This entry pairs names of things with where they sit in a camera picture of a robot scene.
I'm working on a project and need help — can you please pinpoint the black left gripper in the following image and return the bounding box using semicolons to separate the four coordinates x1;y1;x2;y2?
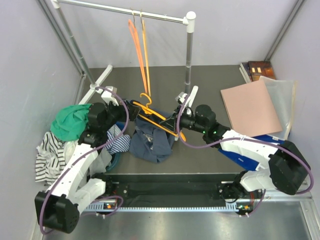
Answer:
101;98;141;132

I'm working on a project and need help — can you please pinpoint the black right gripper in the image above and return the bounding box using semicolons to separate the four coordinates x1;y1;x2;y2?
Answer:
160;105;207;134

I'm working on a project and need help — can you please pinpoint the yellow orange plastic hanger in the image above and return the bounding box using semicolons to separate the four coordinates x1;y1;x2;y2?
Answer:
132;93;179;139

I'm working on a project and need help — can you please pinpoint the navy blue tank top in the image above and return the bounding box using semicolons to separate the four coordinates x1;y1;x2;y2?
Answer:
129;116;175;164

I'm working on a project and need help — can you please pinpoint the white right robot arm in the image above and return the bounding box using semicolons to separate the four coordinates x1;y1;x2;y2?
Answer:
160;104;314;198

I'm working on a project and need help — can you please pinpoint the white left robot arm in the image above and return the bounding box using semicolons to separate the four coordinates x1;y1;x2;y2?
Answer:
34;87;141;235

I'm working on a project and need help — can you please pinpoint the orange velvet hanger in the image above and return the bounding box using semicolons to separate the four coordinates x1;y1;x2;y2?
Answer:
128;19;148;94

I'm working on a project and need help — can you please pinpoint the tan yellow velvet hanger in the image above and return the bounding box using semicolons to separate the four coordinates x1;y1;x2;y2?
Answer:
140;13;151;96

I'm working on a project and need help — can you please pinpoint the blue white striped shirt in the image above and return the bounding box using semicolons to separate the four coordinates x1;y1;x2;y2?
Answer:
105;124;131;155

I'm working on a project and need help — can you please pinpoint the blue laundry basin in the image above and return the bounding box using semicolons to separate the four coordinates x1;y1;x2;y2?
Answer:
105;152;121;172

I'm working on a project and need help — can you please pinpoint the grey white garment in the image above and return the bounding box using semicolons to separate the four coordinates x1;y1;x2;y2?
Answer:
63;140;112;176

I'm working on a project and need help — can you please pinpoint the green garment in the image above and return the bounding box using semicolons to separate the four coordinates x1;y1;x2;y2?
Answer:
50;104;91;142

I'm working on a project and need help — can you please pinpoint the pink folder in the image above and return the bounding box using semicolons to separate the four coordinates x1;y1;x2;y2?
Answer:
220;80;283;137

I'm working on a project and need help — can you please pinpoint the blue clipboard folder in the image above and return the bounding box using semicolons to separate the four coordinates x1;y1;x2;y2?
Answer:
218;140;276;171

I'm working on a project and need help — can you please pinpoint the brown book stack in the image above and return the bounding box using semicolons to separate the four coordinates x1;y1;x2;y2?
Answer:
239;61;276;83

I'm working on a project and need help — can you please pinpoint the black white striped shirt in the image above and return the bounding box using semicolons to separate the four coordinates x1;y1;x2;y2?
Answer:
35;131;66;186

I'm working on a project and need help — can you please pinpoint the translucent plastic folder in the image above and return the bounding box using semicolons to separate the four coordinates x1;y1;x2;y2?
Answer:
259;76;297;141

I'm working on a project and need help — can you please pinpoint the silver white clothes rack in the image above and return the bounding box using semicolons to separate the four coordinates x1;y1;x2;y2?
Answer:
51;0;196;94

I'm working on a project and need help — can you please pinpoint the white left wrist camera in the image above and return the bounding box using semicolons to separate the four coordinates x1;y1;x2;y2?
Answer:
96;86;119;106

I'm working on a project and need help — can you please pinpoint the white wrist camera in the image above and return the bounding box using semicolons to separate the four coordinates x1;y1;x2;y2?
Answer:
96;86;119;106
175;92;190;106

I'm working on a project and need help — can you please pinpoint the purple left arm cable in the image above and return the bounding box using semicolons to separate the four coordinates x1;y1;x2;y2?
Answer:
39;86;130;235

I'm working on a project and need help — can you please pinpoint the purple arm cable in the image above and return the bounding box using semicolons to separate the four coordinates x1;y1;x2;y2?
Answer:
175;94;315;194
39;86;130;235

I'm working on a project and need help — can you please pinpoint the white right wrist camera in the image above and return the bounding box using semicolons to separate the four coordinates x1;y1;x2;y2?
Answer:
175;92;190;106

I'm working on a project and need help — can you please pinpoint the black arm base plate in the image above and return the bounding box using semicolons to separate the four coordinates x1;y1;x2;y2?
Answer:
97;173;262;207

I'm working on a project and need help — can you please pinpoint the grey slotted cable duct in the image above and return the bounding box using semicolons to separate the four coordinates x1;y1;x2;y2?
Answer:
83;202;239;213

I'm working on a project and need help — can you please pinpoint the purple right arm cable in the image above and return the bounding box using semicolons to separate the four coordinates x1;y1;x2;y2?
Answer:
175;94;315;194

